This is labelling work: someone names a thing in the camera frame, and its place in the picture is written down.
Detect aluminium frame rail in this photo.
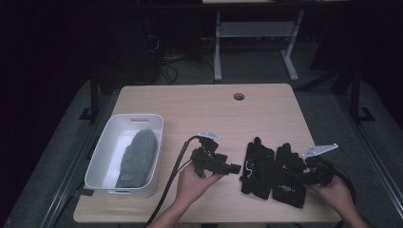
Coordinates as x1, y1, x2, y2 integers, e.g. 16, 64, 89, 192
39, 94, 115, 228
336, 93, 403, 221

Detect cables on the floor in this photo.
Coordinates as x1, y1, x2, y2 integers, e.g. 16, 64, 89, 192
144, 32, 217, 85

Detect black glove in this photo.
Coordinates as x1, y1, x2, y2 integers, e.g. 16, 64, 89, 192
239, 136, 276, 200
272, 142, 308, 210

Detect grey metal stand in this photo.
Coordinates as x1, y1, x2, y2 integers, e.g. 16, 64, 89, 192
213, 9, 305, 83

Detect grey fuzzy mitten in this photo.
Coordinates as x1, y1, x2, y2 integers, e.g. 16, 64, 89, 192
115, 128, 159, 189

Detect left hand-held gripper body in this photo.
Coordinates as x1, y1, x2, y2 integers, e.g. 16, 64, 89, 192
189, 130, 230, 179

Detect white plastic bin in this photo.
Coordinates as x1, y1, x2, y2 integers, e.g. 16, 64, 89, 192
84, 113, 164, 199

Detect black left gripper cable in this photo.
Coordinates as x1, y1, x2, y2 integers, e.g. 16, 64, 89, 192
144, 135, 203, 228

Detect person's left hand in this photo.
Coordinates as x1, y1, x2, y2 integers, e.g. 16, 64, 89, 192
175, 162, 225, 204

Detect person's right hand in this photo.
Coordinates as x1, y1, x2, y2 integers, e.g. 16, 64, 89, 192
305, 174, 353, 212

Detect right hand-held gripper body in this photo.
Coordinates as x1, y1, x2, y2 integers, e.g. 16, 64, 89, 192
299, 142, 339, 188

